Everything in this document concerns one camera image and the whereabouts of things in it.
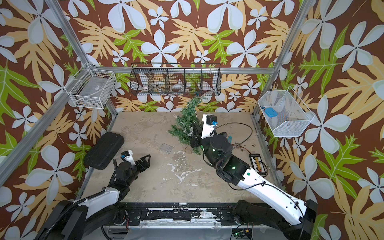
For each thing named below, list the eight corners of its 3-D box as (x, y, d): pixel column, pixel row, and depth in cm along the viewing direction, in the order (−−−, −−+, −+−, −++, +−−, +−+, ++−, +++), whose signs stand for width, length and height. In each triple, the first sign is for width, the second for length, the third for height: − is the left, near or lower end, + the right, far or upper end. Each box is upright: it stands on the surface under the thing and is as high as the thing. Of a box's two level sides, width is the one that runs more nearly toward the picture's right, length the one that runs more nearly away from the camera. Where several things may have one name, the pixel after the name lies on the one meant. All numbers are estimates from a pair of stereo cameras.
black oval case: (84, 164, 94) (78, 159, 89) (109, 135, 109) (104, 129, 104) (104, 171, 92) (99, 167, 86) (127, 141, 106) (123, 135, 101)
